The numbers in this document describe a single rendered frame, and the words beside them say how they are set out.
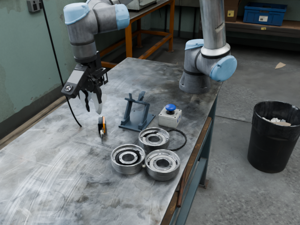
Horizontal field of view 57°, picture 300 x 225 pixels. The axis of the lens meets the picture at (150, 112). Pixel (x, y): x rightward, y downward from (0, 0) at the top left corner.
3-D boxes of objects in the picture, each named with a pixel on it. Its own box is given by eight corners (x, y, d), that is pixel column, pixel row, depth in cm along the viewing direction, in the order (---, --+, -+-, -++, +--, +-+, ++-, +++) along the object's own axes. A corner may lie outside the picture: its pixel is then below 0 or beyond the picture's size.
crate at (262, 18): (283, 21, 399) (287, 4, 388) (281, 27, 370) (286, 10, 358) (246, 17, 418) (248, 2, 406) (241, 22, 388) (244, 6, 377)
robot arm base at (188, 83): (184, 78, 144) (185, 60, 139) (213, 83, 139) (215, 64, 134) (175, 90, 132) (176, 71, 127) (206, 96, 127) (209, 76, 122)
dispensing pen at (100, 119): (97, 138, 93) (98, 112, 107) (97, 147, 95) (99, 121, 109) (103, 137, 93) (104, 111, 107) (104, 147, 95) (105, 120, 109)
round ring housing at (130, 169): (127, 181, 82) (126, 171, 79) (105, 164, 88) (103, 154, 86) (152, 164, 88) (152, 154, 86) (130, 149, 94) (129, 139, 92)
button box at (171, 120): (176, 129, 105) (176, 118, 102) (158, 125, 107) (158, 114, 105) (181, 118, 111) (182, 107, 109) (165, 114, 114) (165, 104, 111)
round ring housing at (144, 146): (166, 157, 91) (167, 147, 89) (135, 153, 93) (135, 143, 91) (171, 138, 100) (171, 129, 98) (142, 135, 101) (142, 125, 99)
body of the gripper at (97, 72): (109, 83, 98) (104, 51, 92) (94, 94, 92) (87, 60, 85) (92, 80, 101) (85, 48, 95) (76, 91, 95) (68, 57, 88)
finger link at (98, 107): (113, 108, 101) (106, 85, 97) (104, 116, 96) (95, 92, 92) (106, 107, 102) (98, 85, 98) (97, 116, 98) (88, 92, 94)
